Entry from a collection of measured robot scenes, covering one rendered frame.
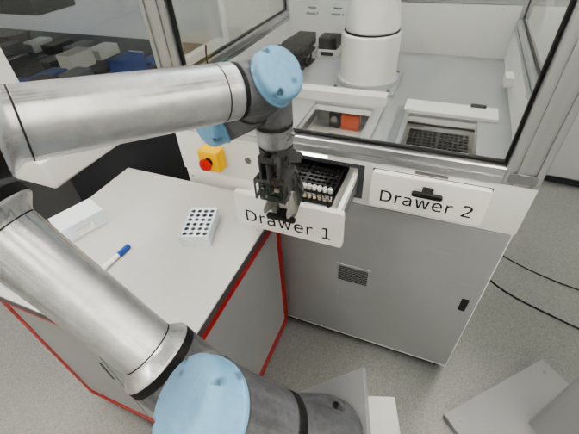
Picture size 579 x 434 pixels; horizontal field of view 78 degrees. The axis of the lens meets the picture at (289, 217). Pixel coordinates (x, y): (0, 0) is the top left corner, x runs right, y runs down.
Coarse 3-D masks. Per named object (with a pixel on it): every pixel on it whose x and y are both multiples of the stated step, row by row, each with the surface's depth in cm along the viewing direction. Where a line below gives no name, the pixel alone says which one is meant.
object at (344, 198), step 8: (352, 168) 112; (352, 176) 99; (256, 184) 98; (344, 184) 106; (352, 184) 97; (344, 192) 103; (352, 192) 98; (336, 200) 101; (344, 200) 92; (336, 208) 98; (344, 208) 92
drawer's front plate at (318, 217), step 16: (240, 192) 91; (240, 208) 94; (256, 208) 92; (304, 208) 86; (320, 208) 84; (256, 224) 96; (272, 224) 94; (288, 224) 91; (304, 224) 89; (320, 224) 87; (336, 224) 85; (320, 240) 91; (336, 240) 88
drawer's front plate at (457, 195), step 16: (384, 176) 94; (400, 176) 93; (416, 176) 92; (384, 192) 97; (400, 192) 96; (448, 192) 90; (464, 192) 88; (480, 192) 87; (400, 208) 99; (416, 208) 97; (448, 208) 93; (464, 208) 91; (480, 208) 90; (480, 224) 93
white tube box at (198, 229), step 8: (192, 208) 108; (200, 208) 107; (208, 208) 107; (216, 208) 107; (192, 216) 105; (200, 216) 105; (208, 216) 105; (216, 216) 106; (184, 224) 103; (192, 224) 102; (200, 224) 103; (208, 224) 103; (216, 224) 106; (184, 232) 101; (192, 232) 100; (200, 232) 100; (208, 232) 99; (184, 240) 100; (192, 240) 99; (200, 240) 99; (208, 240) 99
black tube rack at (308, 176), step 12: (300, 168) 102; (312, 168) 102; (324, 168) 102; (336, 168) 102; (348, 168) 106; (312, 180) 98; (324, 180) 97; (336, 180) 98; (336, 192) 98; (324, 204) 96
